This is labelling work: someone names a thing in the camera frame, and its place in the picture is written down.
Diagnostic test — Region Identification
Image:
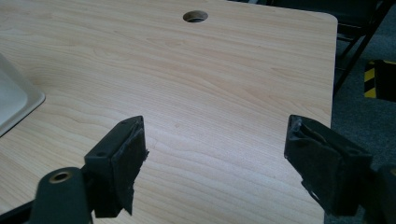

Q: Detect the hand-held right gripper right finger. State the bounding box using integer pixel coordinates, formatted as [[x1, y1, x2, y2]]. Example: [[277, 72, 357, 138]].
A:
[[283, 114, 374, 217]]

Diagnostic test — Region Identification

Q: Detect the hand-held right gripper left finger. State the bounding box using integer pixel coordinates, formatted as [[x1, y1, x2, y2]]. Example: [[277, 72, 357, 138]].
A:
[[83, 115, 149, 218]]

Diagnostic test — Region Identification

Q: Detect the yellow black striped box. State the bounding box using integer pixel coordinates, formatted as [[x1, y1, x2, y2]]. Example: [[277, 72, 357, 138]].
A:
[[363, 59, 396, 103]]

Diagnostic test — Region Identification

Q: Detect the white rectangular tray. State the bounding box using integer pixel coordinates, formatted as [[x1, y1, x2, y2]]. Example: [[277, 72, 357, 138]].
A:
[[0, 53, 47, 138]]

